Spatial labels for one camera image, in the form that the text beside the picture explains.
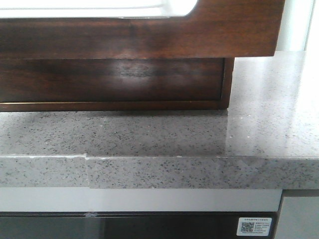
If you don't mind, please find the wooden drawer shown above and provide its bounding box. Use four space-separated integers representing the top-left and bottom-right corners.
0 0 285 59
0 58 224 103

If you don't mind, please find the white drawer handle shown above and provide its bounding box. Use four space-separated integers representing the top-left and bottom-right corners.
0 0 198 18

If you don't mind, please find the dark wooden drawer cabinet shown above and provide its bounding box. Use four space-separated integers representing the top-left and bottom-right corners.
0 58 234 112

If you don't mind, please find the white QR code sticker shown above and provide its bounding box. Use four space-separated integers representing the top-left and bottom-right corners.
236 218 272 237

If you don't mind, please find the white curtain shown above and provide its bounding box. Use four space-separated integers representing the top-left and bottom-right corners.
276 0 319 51

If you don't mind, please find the grey cabinet panel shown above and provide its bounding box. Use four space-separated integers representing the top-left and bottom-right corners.
275 190 319 239

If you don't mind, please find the black oven front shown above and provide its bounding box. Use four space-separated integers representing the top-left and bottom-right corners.
0 212 278 239

